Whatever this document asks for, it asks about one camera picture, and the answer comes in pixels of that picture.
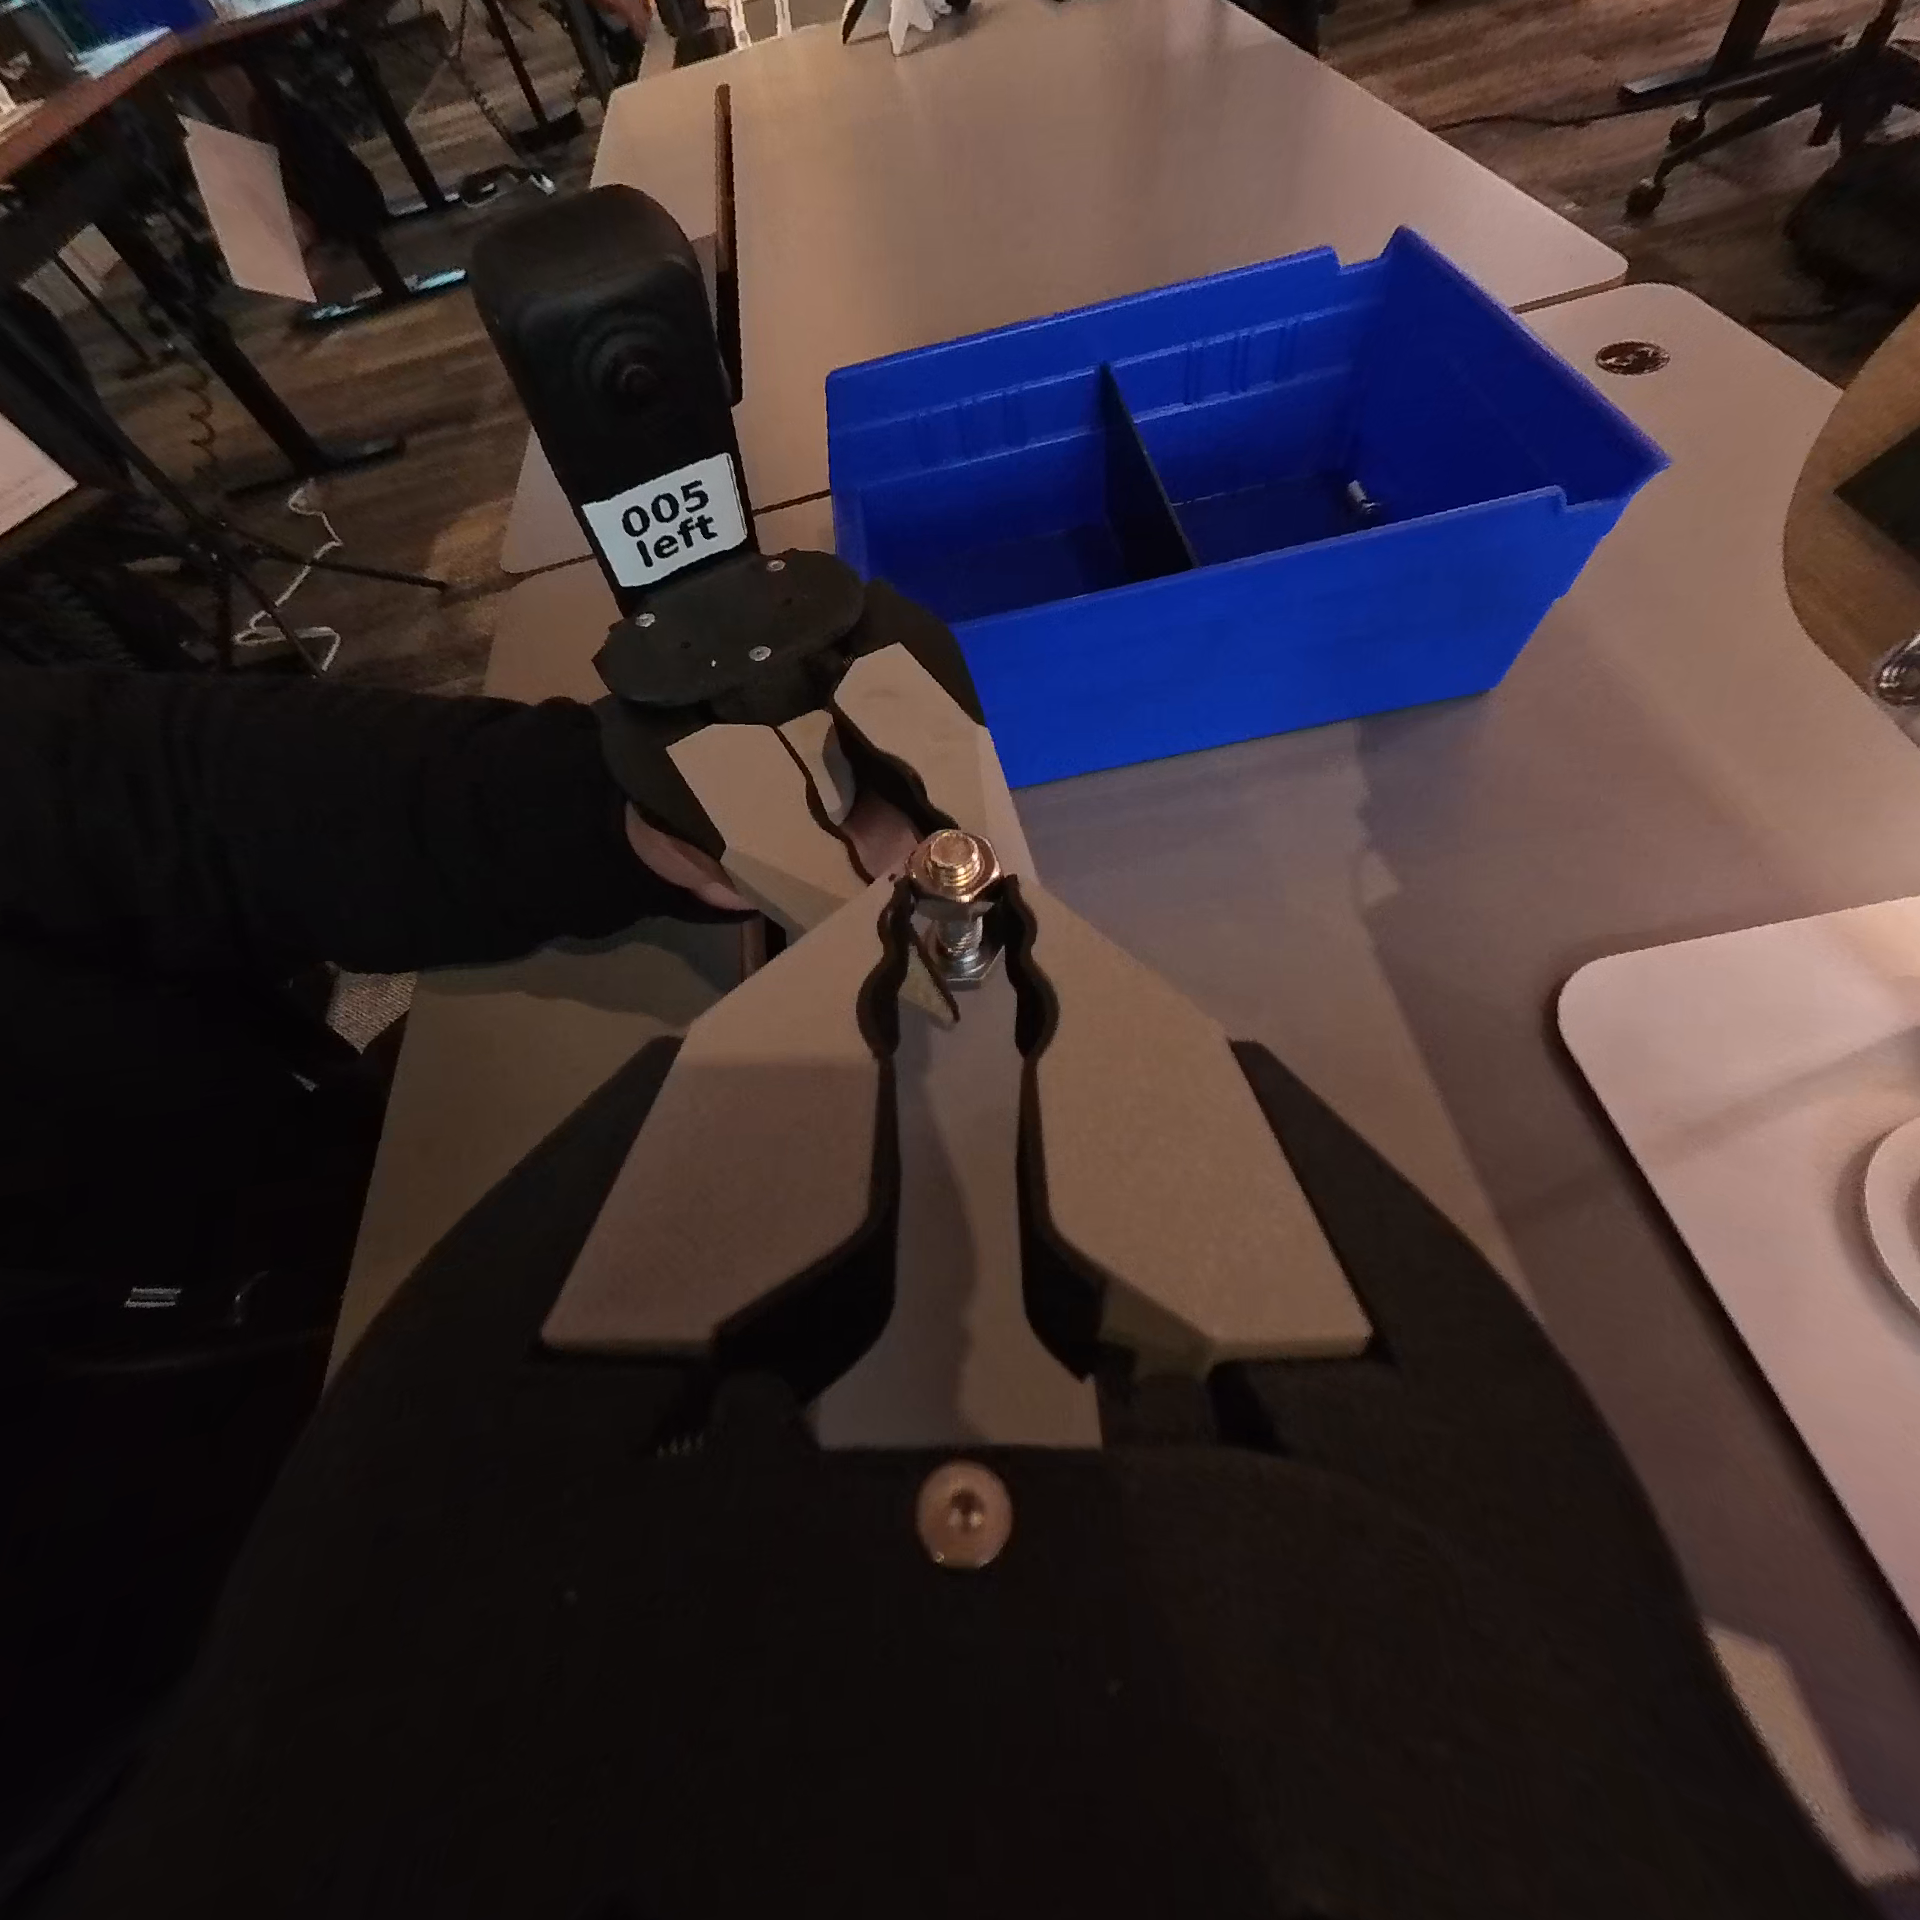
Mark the white paper sheet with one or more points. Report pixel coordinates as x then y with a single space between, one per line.
247 211

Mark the person's left hand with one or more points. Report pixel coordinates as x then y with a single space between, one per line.
690 878

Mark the black office chair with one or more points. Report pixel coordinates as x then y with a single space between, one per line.
1754 76

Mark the silver hex bolt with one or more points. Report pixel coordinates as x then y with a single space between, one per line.
961 961
1358 495

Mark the black bin divider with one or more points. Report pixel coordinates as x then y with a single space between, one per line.
1149 481

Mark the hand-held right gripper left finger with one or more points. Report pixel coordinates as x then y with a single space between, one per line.
720 1185

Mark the black bag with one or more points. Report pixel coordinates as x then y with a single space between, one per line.
1861 225

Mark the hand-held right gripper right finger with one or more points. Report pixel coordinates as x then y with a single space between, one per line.
1186 1185

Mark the silver hex nut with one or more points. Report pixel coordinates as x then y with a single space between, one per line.
944 870

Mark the wooden standing desk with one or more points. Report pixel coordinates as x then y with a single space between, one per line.
91 76

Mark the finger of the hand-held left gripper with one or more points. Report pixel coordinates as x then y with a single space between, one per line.
938 750
750 817

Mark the round desk grommet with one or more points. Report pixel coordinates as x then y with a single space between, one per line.
1620 357

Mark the white wooden document stand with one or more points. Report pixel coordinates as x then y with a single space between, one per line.
1725 1079

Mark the person's black clothing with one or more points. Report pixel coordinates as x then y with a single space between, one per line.
151 1349

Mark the person's left forearm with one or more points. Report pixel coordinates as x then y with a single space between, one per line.
299 811

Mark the blue plastic bin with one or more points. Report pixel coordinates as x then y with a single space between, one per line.
1246 660

